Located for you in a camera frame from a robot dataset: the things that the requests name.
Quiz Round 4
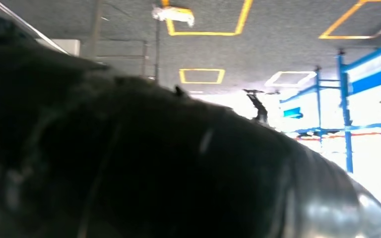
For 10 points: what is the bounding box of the black floor stand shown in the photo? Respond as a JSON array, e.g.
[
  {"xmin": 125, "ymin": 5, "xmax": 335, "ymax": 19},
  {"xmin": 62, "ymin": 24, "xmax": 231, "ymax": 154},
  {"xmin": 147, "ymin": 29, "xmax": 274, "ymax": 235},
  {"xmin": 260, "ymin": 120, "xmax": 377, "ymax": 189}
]
[{"xmin": 242, "ymin": 88, "xmax": 280, "ymax": 125}]

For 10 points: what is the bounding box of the white board panel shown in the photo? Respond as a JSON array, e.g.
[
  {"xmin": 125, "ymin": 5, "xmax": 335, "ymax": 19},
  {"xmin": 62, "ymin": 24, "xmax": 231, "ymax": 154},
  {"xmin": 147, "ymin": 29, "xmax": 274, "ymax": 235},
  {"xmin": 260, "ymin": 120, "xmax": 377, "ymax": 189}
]
[{"xmin": 35, "ymin": 38, "xmax": 81, "ymax": 57}]

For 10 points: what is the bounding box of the blue metal shelf rack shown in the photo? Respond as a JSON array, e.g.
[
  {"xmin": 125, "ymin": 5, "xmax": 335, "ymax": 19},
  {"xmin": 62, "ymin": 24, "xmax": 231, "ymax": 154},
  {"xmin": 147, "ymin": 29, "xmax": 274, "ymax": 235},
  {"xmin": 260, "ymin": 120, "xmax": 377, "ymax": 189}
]
[
  {"xmin": 278, "ymin": 65, "xmax": 341, "ymax": 135},
  {"xmin": 337, "ymin": 39, "xmax": 381, "ymax": 175}
]

